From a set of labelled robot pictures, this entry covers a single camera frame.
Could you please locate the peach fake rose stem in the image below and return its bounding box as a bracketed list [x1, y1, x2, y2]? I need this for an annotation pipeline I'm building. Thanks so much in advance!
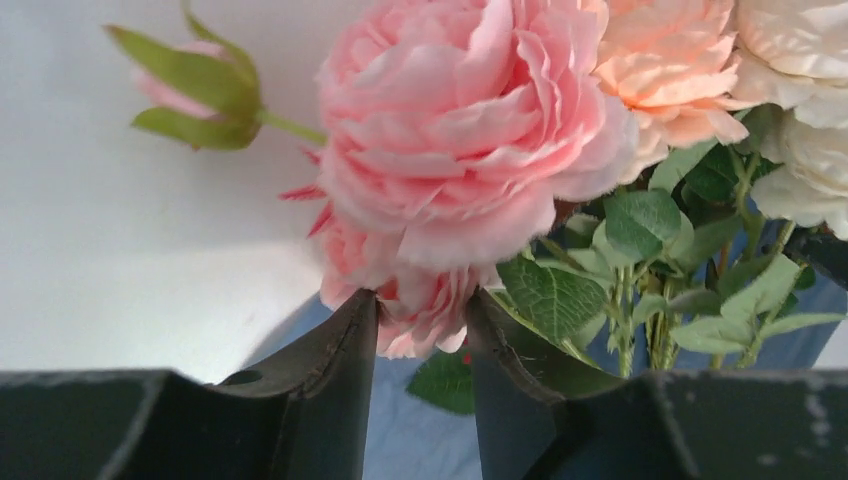
[589, 0, 757, 372]

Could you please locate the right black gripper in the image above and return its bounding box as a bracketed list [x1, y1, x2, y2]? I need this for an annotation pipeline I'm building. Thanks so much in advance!
[784, 229, 847, 290]

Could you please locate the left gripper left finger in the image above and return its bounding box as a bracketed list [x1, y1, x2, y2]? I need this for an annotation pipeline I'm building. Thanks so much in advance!
[1, 290, 378, 479]

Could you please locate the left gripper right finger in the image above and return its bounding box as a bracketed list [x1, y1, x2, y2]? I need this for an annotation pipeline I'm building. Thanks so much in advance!
[467, 292, 847, 479]

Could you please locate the pink fake rose stem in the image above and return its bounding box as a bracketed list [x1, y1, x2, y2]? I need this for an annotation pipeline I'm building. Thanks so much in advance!
[105, 1, 638, 359]

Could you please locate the blue wrapping paper sheet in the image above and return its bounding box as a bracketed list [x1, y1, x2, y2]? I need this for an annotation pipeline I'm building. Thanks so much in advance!
[245, 198, 848, 480]

